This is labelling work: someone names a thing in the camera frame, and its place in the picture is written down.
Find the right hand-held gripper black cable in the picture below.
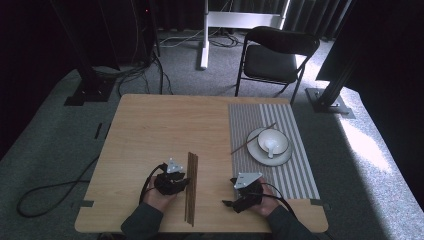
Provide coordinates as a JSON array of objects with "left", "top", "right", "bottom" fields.
[{"left": 258, "top": 182, "right": 298, "bottom": 216}]

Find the white bowl with dark rim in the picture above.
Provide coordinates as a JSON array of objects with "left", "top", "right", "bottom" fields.
[{"left": 256, "top": 128, "right": 290, "bottom": 156}]

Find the hand-held gripper black cable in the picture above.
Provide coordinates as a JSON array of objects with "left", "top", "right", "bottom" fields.
[
  {"left": 138, "top": 162, "right": 168, "bottom": 205},
  {"left": 258, "top": 182, "right": 298, "bottom": 216}
]

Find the white plate with dark rim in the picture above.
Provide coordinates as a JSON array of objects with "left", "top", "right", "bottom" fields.
[{"left": 246, "top": 127, "right": 294, "bottom": 167}]

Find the brown wooden chopstick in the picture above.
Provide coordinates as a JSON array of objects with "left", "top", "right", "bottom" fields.
[
  {"left": 187, "top": 152, "right": 196, "bottom": 227},
  {"left": 230, "top": 122, "right": 277, "bottom": 155},
  {"left": 184, "top": 152, "right": 192, "bottom": 225},
  {"left": 190, "top": 153, "right": 199, "bottom": 228}
]

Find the white desk frame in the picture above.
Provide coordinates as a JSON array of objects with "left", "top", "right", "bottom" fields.
[{"left": 199, "top": 0, "right": 291, "bottom": 70}]

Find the person's right hand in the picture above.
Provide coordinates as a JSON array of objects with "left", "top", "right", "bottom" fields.
[{"left": 250, "top": 176, "right": 282, "bottom": 218}]

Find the black cable on floor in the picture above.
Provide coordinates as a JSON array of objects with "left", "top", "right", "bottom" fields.
[{"left": 16, "top": 154, "right": 101, "bottom": 219}]

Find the left hand-held gripper black cable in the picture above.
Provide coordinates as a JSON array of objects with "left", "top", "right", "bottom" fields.
[{"left": 138, "top": 162, "right": 168, "bottom": 205}]

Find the striped grey white placemat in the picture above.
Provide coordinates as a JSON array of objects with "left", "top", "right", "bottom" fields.
[{"left": 228, "top": 103, "right": 321, "bottom": 200}]

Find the white cable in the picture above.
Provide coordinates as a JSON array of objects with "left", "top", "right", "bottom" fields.
[{"left": 159, "top": 29, "right": 205, "bottom": 48}]

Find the bundle of dark cables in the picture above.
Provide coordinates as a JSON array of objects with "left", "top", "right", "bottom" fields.
[{"left": 93, "top": 46, "right": 174, "bottom": 98}]

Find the white ceramic spoon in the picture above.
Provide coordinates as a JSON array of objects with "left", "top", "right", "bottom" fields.
[{"left": 263, "top": 139, "right": 281, "bottom": 159}]

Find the black metal stand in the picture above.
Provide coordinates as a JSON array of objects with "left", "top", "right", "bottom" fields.
[{"left": 49, "top": 0, "right": 116, "bottom": 107}]

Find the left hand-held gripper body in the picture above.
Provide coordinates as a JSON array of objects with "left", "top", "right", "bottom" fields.
[{"left": 153, "top": 157, "right": 186, "bottom": 196}]

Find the black folding chair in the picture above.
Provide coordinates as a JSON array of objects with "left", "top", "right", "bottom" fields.
[{"left": 234, "top": 25, "right": 321, "bottom": 105}]

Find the person's left hand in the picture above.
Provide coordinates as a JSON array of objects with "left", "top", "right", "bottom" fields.
[{"left": 143, "top": 175, "right": 178, "bottom": 213}]

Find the black metal stand base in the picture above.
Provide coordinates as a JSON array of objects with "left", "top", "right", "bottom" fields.
[{"left": 305, "top": 49, "right": 356, "bottom": 120}]

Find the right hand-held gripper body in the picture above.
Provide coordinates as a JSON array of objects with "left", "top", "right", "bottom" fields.
[{"left": 233, "top": 172, "right": 264, "bottom": 208}]

